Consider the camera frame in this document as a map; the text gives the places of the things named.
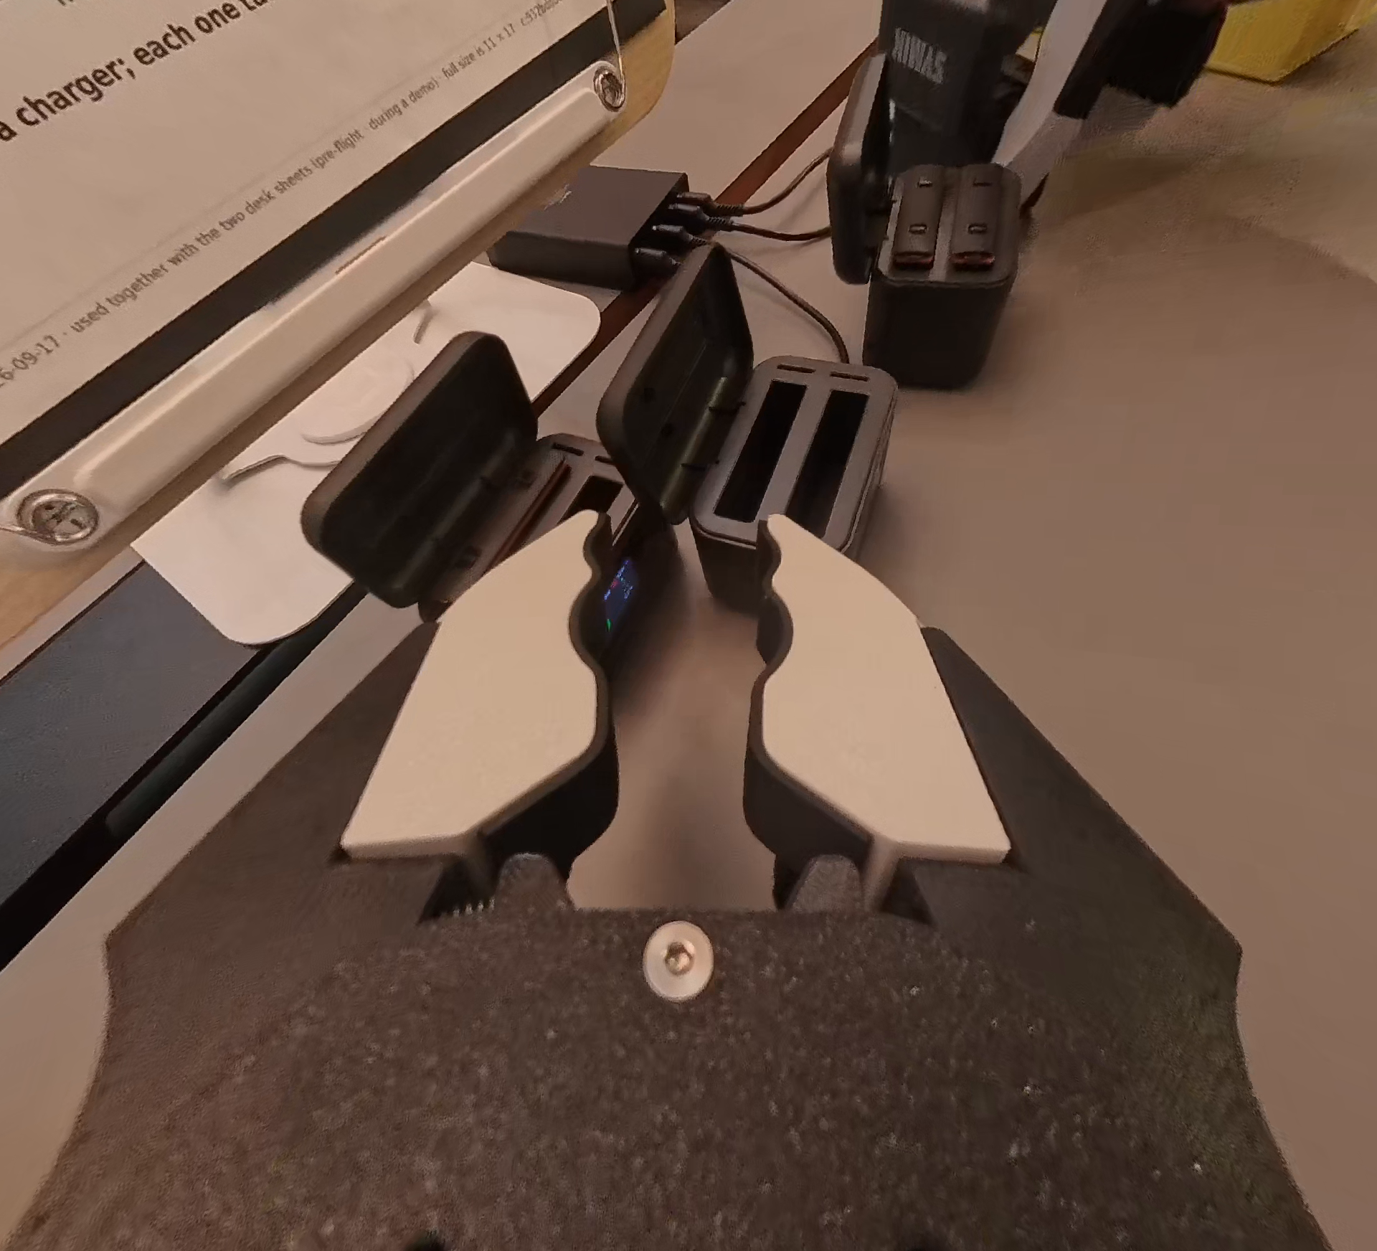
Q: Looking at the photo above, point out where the black charging hub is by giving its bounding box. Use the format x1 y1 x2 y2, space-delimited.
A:
489 162 692 285

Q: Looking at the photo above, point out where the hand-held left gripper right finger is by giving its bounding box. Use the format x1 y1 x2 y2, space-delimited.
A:
744 514 1013 905

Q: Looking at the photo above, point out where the black charging cable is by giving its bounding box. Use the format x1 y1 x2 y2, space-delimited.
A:
646 234 856 368
678 147 862 221
678 211 841 245

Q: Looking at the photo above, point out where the white clamp bar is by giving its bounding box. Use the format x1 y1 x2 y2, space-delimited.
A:
0 159 635 552

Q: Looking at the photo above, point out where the printed instruction sheet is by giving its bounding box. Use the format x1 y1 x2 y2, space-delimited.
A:
0 0 669 482

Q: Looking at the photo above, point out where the wooden sign board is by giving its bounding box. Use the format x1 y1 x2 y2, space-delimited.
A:
0 0 680 652

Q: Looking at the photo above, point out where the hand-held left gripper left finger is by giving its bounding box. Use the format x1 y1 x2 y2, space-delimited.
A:
338 508 624 895

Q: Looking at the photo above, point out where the black battery charger case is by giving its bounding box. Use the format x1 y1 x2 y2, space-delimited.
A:
301 330 684 669
826 0 1026 391
595 242 901 616

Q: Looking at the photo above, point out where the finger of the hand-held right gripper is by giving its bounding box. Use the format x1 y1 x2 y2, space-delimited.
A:
996 0 1130 211

